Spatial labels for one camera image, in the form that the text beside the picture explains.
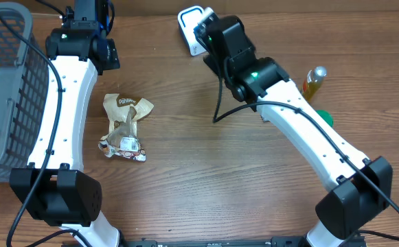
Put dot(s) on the brown snack package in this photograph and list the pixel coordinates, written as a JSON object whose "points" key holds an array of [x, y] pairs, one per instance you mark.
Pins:
{"points": [[123, 114]]}

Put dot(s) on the yellow bottle with silver cap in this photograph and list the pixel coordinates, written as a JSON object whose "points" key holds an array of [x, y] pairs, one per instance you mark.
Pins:
{"points": [[313, 82]]}

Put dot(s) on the green lid white jar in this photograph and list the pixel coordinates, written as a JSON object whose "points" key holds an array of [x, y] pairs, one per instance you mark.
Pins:
{"points": [[326, 116]]}

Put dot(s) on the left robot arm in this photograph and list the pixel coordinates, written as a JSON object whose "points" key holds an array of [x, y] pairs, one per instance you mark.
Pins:
{"points": [[53, 186]]}

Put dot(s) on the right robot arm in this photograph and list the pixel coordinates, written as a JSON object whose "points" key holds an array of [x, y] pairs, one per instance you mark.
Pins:
{"points": [[356, 186]]}

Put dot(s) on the white barcode scanner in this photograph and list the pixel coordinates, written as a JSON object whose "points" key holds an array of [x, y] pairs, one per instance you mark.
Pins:
{"points": [[188, 19]]}

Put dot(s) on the grey plastic shopping basket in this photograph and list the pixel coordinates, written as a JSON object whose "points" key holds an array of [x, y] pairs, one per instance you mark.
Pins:
{"points": [[23, 88]]}

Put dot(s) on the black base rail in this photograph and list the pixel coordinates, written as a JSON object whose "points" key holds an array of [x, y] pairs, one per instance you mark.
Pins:
{"points": [[273, 242]]}

